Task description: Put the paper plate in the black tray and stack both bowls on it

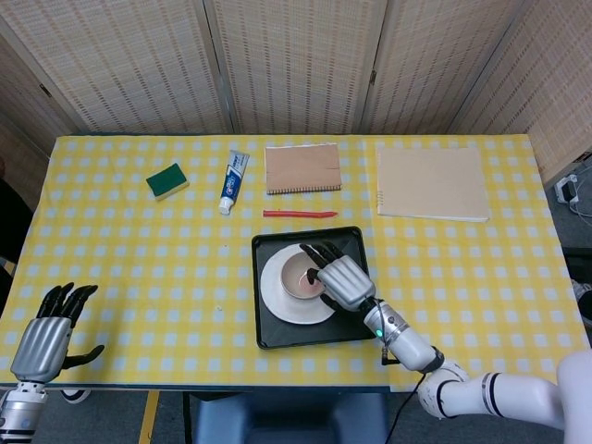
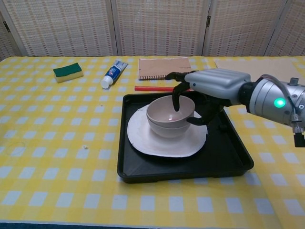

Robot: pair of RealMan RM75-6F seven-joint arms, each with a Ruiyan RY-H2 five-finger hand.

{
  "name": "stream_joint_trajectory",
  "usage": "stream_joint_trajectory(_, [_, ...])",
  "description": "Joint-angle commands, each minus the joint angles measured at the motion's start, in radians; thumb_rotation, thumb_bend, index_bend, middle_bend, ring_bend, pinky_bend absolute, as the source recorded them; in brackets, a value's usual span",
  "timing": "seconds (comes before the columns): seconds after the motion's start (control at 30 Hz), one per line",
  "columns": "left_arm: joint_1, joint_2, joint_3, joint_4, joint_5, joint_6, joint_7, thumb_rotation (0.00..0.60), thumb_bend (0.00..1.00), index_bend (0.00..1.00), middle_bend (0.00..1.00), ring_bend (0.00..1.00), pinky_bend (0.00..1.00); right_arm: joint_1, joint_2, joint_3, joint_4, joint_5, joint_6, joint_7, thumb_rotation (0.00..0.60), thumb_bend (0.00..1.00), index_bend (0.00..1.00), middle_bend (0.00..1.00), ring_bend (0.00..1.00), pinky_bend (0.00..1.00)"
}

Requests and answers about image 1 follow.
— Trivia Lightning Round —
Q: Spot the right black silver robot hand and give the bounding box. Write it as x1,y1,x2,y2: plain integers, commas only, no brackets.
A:
299,240,376,311

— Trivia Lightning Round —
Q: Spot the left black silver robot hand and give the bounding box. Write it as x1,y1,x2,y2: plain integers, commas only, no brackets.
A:
9,282,106,384

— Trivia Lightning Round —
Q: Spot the beige bowl with red stain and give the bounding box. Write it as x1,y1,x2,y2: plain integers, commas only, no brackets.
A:
280,255,326,302

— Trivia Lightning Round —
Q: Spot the white paper plate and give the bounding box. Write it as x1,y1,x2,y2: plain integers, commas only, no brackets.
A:
259,244,338,325

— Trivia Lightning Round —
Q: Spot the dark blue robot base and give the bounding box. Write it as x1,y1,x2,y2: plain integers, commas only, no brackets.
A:
191,392,389,444

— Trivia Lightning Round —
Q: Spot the black square plastic tray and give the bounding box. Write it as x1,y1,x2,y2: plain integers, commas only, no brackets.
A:
251,226,378,352

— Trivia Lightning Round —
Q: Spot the red pen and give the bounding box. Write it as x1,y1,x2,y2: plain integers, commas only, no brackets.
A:
262,209,339,219

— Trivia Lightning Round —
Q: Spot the brown spiral notebook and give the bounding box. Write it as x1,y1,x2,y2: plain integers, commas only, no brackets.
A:
264,142,343,196

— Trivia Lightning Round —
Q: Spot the person in dark clothing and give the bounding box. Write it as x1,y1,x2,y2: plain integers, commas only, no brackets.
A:
0,156,34,315

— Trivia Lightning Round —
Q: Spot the yellow white checkered tablecloth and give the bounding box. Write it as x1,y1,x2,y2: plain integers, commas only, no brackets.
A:
0,133,592,394

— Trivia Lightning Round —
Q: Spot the beige spiral sketchbook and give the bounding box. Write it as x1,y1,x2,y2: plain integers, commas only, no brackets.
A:
375,146,492,224

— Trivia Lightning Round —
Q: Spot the white blue toothpaste tube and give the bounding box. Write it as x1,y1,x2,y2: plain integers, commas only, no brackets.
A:
217,150,252,216

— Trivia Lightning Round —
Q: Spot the green yellow sponge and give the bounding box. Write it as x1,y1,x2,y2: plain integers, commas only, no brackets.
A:
145,162,191,203

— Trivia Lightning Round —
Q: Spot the woven folding screen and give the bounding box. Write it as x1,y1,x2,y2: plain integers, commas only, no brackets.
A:
0,0,592,260

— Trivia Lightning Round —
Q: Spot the black floor object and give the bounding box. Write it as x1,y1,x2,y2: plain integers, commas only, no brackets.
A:
561,248,592,325

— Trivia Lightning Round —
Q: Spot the white power adapter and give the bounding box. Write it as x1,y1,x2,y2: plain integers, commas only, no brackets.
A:
553,174,582,204

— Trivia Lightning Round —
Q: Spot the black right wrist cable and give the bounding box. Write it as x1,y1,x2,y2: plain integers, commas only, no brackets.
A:
376,299,427,444

